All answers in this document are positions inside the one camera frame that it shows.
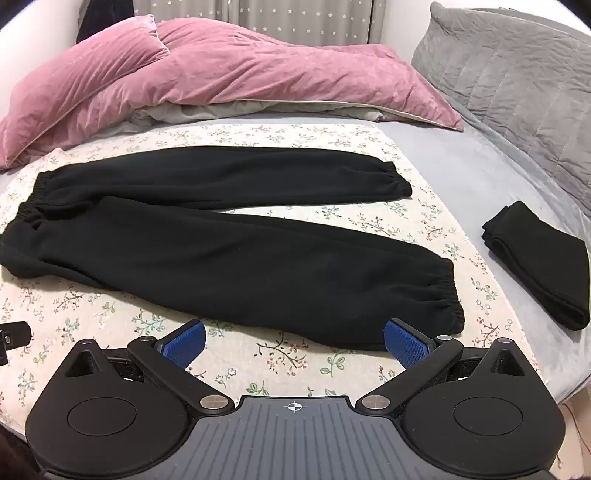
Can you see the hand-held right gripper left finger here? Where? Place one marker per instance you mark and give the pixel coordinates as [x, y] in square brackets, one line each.
[185, 345]

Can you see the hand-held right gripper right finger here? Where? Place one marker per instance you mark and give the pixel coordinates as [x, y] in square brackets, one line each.
[406, 345]

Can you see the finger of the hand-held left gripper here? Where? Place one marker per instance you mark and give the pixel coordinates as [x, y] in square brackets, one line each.
[14, 336]

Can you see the black pants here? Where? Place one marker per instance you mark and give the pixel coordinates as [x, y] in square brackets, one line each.
[221, 258]

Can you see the folded black cloth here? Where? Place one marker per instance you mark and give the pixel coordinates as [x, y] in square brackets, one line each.
[535, 267]

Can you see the floral bed sheet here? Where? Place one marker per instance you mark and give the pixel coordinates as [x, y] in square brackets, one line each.
[323, 213]

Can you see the grey bed sheet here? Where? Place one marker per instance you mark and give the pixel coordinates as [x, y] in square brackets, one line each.
[461, 152]

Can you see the grey inner blanket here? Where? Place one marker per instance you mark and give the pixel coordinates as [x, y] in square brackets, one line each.
[207, 113]

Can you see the pink velvet pillow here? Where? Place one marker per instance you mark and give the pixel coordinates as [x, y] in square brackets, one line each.
[69, 78]

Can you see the grey quilted blanket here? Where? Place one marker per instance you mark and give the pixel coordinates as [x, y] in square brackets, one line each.
[517, 69]

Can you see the dark hanging garment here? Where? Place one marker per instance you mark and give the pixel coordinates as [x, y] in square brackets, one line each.
[110, 14]

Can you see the grey star-print curtain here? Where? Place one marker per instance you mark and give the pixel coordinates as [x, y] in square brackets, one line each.
[300, 18]

